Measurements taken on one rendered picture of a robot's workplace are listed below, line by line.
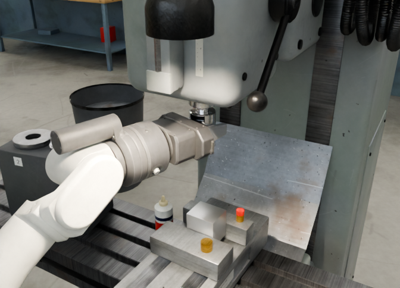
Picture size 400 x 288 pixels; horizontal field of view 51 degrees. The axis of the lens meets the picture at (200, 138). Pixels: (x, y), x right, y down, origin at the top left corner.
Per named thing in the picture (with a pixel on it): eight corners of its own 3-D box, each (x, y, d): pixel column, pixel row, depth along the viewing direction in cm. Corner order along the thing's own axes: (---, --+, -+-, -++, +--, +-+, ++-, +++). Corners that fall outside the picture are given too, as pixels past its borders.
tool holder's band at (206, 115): (218, 111, 75) (218, 106, 75) (212, 121, 71) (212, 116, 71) (193, 109, 76) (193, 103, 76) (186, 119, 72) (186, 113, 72)
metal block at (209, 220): (212, 249, 81) (213, 223, 78) (186, 238, 84) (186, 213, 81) (225, 234, 85) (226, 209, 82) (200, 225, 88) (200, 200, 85)
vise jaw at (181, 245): (217, 282, 75) (218, 265, 73) (150, 252, 82) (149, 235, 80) (233, 262, 79) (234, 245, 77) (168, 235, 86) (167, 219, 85)
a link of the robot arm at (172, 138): (215, 119, 67) (155, 140, 59) (213, 172, 71) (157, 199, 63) (165, 99, 75) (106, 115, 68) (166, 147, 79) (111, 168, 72)
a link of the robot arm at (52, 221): (134, 175, 59) (68, 256, 54) (102, 164, 66) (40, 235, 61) (106, 144, 56) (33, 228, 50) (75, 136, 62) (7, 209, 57)
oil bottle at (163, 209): (167, 244, 95) (165, 202, 90) (152, 238, 96) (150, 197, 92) (177, 234, 98) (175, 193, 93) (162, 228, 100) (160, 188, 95)
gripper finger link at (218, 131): (223, 135, 76) (197, 146, 72) (224, 119, 74) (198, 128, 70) (230, 138, 75) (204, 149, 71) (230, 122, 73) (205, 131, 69)
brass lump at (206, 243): (208, 254, 75) (208, 246, 74) (197, 250, 76) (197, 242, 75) (214, 247, 77) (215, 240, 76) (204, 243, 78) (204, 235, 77)
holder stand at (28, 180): (88, 235, 97) (77, 158, 89) (10, 216, 104) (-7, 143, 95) (113, 206, 108) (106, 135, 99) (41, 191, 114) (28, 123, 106)
